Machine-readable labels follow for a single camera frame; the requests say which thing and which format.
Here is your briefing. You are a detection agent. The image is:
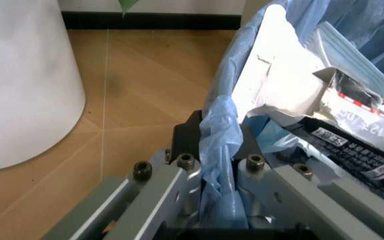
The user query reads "green plant leaf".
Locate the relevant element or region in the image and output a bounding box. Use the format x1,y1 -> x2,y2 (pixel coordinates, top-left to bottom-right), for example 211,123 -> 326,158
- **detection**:
117,0 -> 139,18

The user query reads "pale blue face mask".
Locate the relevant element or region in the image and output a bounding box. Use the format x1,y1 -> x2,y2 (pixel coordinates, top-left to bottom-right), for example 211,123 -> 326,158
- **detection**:
306,21 -> 384,101

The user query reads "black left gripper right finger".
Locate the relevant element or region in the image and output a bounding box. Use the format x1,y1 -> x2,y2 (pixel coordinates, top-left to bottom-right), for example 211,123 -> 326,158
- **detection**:
230,124 -> 384,240

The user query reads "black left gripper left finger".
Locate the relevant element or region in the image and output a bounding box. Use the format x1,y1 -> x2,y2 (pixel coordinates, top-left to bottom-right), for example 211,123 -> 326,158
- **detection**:
41,109 -> 207,240

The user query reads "blue plastic bin liner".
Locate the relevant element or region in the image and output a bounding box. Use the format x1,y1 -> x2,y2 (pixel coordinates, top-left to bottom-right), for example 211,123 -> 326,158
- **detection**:
197,0 -> 384,230

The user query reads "large white round planter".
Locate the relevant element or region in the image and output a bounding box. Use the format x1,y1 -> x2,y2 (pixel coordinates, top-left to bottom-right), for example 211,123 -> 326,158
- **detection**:
0,0 -> 88,173

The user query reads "white crumpled paper carton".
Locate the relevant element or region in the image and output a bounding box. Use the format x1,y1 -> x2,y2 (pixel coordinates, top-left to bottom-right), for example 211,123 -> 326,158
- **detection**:
234,4 -> 331,126

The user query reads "black and grey printed package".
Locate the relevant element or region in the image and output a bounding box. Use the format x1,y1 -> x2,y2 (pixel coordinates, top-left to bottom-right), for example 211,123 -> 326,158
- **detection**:
280,66 -> 384,208

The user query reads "black skirting board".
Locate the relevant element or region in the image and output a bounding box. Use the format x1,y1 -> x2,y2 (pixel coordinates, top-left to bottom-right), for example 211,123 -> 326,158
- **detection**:
60,11 -> 243,31

